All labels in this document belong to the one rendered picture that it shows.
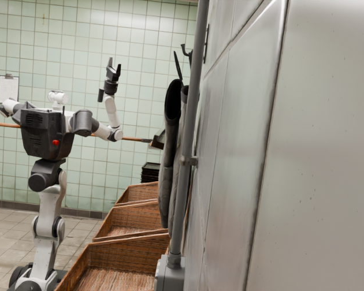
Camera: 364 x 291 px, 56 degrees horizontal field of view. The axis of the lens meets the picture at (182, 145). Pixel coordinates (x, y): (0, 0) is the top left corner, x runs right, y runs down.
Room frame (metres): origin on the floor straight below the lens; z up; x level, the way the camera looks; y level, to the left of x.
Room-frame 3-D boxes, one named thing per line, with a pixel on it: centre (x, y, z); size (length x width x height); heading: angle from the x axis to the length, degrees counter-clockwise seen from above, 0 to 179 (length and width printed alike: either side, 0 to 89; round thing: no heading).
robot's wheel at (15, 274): (2.36, 1.09, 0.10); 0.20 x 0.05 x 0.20; 178
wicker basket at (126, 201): (2.71, 0.21, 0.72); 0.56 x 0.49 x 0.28; 179
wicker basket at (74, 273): (1.50, 0.22, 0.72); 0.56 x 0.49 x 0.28; 179
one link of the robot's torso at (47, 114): (2.16, 0.84, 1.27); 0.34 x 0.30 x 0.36; 74
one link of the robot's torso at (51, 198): (2.20, 0.83, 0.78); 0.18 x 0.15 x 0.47; 88
